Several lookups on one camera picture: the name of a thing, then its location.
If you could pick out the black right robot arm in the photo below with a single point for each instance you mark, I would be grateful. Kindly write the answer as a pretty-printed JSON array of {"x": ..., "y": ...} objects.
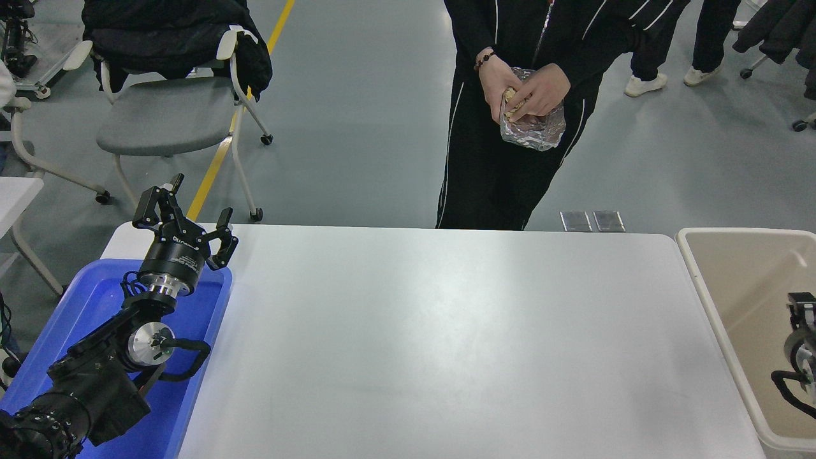
[{"x": 803, "y": 312}]

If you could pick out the person's left hand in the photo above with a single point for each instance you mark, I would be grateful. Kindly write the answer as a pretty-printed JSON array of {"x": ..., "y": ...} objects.
[{"x": 545, "y": 92}]

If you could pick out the large pale bin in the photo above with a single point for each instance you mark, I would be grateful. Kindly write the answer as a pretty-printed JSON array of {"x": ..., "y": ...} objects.
[{"x": 746, "y": 287}]

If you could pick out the silver floor plate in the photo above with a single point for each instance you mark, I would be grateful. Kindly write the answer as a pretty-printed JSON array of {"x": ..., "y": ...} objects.
[
  {"x": 575, "y": 221},
  {"x": 609, "y": 221}
]

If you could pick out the black jacket on grey chair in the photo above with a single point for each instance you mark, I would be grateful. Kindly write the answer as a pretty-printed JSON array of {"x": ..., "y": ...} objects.
[{"x": 159, "y": 32}]

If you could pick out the white side table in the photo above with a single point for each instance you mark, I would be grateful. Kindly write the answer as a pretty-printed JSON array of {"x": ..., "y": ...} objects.
[{"x": 16, "y": 194}]

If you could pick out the person with white shoes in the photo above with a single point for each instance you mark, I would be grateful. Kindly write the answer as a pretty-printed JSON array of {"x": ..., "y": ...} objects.
[{"x": 711, "y": 32}]

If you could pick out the black equipment on stand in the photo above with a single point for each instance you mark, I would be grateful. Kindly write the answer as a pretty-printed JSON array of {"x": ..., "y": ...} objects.
[{"x": 16, "y": 38}]

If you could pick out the person holding foil tray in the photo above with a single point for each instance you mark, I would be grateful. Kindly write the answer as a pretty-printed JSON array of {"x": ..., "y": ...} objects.
[{"x": 497, "y": 172}]

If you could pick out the blue plastic tray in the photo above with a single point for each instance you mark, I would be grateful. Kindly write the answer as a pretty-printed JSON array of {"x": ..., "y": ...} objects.
[{"x": 191, "y": 331}]

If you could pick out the white wheeled stand base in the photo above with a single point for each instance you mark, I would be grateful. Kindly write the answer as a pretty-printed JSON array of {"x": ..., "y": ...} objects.
[{"x": 57, "y": 70}]

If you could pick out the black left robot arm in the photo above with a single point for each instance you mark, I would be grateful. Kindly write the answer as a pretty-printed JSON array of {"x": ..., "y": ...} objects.
[{"x": 95, "y": 382}]

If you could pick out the black jacket on wheeled chair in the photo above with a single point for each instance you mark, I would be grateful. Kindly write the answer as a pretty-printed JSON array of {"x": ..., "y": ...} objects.
[{"x": 784, "y": 32}]

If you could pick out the wheeled chair with white legs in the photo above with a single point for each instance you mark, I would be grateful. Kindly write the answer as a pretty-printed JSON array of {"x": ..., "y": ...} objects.
[{"x": 755, "y": 65}]

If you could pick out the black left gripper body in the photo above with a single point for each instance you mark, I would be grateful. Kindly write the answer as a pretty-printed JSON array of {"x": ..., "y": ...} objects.
[{"x": 175, "y": 258}]

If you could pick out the white frame chair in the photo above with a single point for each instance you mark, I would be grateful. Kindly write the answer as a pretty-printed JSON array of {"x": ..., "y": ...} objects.
[{"x": 25, "y": 150}]

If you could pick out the silver foil tray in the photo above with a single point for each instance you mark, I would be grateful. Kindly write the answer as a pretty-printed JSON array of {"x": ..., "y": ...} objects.
[{"x": 539, "y": 134}]

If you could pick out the person's right hand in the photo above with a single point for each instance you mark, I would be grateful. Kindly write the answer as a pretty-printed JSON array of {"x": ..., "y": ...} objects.
[{"x": 497, "y": 83}]

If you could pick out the grey seat wheeled chair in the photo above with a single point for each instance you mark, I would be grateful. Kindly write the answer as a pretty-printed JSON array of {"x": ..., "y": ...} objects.
[{"x": 166, "y": 115}]

